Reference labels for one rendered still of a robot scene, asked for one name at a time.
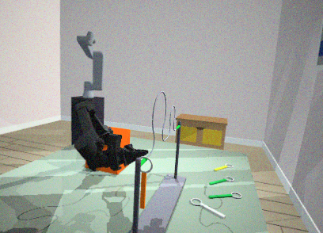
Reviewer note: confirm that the white loop with flat handle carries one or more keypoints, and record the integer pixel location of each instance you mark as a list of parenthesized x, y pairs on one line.
[(207, 208)]

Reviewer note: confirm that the orange handle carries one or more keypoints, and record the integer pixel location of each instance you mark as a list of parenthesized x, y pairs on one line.
[(143, 183)]

